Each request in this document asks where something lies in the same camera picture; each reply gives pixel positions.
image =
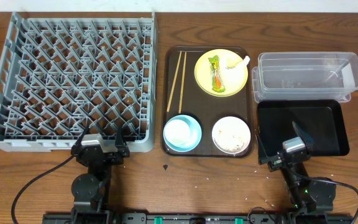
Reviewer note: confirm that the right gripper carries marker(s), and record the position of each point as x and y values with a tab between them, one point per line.
273	165

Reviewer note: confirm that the white small plate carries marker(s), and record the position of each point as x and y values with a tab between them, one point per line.
234	124

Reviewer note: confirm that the rice food scraps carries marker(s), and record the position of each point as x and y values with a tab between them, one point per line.
229	141

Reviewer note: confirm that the white cup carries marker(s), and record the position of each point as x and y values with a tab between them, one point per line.
177	132

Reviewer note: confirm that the green orange snack wrapper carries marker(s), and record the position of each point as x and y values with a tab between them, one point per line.
216	80

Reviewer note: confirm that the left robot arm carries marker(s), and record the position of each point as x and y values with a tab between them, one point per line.
91	189

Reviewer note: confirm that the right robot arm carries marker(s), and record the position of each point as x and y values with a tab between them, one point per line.
312	196

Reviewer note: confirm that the grey dishwasher rack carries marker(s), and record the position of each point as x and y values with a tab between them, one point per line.
60	76

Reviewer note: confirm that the black tray bin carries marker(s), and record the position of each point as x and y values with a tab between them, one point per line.
322	120

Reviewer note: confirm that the clear plastic bin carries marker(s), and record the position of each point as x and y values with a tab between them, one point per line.
305	76

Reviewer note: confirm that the light blue bowl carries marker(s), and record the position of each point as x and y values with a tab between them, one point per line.
195	135

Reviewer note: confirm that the dark brown serving tray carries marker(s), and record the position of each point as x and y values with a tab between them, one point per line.
205	108

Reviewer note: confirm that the yellow plate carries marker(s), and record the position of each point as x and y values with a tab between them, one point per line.
233	81

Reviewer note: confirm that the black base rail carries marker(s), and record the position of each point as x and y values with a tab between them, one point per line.
141	218

